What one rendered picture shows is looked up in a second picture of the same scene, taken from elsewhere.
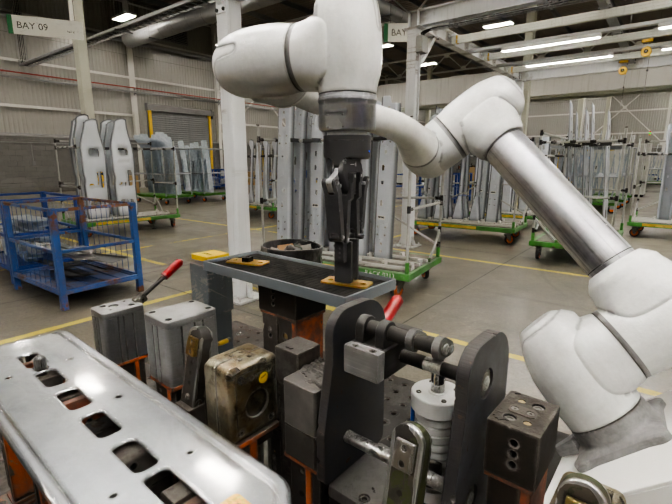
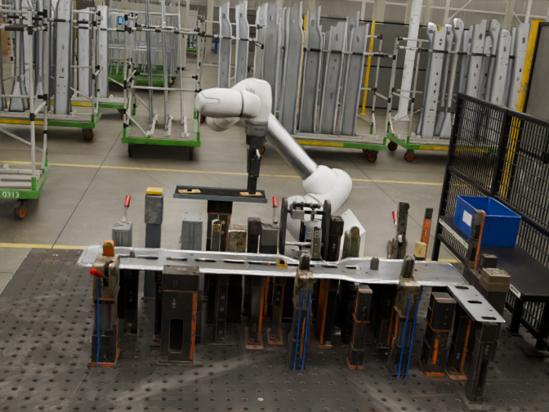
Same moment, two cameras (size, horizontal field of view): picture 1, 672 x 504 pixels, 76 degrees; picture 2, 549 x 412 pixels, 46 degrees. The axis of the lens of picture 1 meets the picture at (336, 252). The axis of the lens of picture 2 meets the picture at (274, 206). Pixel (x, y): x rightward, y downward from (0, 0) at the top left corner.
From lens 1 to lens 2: 2.14 m
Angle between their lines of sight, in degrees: 45
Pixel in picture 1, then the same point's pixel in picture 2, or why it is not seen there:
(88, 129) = not seen: outside the picture
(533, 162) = (278, 127)
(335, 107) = (260, 127)
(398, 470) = (315, 239)
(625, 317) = (321, 194)
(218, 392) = (238, 240)
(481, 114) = not seen: hidden behind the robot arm
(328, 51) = (260, 108)
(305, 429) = (272, 244)
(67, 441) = (207, 265)
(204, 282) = (159, 205)
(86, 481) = (235, 267)
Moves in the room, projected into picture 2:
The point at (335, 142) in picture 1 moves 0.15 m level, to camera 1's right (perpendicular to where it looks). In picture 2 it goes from (257, 140) to (284, 137)
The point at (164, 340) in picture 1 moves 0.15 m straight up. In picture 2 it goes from (199, 229) to (202, 190)
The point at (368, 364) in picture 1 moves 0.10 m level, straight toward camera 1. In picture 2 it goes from (301, 214) to (319, 221)
